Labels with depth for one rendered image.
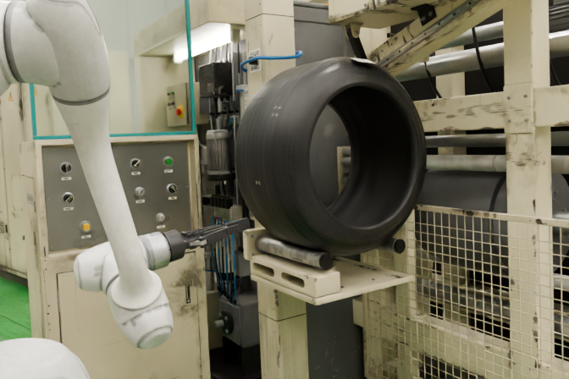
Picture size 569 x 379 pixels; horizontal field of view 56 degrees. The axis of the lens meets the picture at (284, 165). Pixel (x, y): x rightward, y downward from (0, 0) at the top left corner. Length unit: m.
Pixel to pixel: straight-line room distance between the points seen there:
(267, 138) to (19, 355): 0.93
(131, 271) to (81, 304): 0.81
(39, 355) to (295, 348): 1.41
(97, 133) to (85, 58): 0.16
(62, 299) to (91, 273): 0.63
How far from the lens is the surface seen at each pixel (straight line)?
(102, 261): 1.26
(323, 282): 1.48
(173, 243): 1.32
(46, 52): 0.93
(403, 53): 1.85
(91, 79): 0.95
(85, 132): 1.02
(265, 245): 1.70
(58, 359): 0.62
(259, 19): 1.84
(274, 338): 1.92
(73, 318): 1.91
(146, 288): 1.14
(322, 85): 1.43
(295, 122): 1.38
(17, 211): 5.37
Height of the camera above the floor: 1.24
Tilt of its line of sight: 3 degrees down
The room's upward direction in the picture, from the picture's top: 2 degrees counter-clockwise
